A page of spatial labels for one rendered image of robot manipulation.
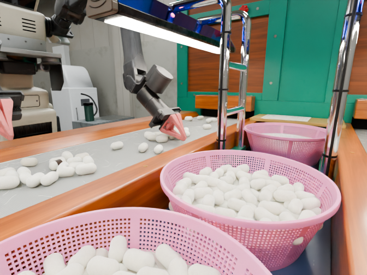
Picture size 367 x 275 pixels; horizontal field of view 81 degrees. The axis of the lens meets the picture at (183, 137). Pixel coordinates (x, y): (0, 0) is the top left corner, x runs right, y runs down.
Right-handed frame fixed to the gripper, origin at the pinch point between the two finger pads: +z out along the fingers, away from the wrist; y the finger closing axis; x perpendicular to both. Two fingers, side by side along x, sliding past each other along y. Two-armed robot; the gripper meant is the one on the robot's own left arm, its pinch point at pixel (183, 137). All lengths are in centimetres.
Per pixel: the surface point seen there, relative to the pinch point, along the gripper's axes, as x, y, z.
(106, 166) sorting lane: 4.5, -23.6, -1.5
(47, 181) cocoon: 3.8, -35.4, -2.3
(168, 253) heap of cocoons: -12.3, -36.1, 18.7
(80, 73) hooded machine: 186, 178, -285
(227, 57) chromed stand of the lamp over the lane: -24.2, 0.1, -3.8
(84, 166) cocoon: 2.7, -28.8, -2.3
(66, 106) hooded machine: 228, 147, -250
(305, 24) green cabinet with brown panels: -44, 57, -8
